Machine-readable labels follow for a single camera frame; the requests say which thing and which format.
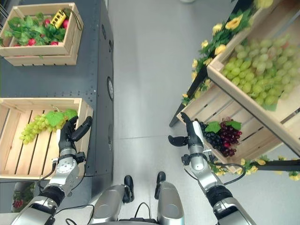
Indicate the purple grape bunch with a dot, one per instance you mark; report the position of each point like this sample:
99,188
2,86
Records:
229,139

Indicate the green grape bunch with leaves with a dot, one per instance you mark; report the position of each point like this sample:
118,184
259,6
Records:
35,127

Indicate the large tilted wooden crate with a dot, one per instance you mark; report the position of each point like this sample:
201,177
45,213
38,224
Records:
248,110

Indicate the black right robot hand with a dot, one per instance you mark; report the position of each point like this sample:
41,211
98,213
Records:
193,136

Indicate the silver right robot leg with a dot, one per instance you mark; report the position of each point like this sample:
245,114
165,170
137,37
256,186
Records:
170,201

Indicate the heap of green grapes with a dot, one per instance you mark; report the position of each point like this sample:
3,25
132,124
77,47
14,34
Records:
260,70

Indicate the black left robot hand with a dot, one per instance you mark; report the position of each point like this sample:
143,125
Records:
68,134

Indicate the yellow sunflower garland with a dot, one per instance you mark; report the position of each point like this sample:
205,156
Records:
248,167
234,23

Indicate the yellow handheld device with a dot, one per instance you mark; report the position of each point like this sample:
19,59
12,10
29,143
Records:
58,18

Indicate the silver robot leg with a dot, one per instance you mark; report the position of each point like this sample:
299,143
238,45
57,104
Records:
170,201
109,201

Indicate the silver left robot leg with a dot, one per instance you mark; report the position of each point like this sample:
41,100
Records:
109,201

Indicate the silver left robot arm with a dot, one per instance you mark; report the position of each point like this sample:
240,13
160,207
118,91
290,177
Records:
65,167

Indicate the wooden crate with radishes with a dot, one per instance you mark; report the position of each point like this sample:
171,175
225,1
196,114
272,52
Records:
68,47

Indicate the dark left robot foot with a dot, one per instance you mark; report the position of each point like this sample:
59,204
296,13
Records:
129,185

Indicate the dark right robot foot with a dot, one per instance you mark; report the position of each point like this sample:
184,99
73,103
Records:
160,179

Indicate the black grape bunch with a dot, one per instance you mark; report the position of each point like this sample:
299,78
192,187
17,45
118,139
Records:
213,138

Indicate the tilted wooden slatted crate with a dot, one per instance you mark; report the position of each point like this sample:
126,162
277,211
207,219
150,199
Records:
208,107

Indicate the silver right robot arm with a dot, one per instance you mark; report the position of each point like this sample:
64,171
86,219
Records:
202,165

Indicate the green leafy radish bundle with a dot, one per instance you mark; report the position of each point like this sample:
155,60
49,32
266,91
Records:
28,29

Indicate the dark grey metal table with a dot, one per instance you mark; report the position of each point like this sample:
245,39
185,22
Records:
93,58

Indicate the dark robot foot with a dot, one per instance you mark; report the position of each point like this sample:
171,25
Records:
129,185
160,179

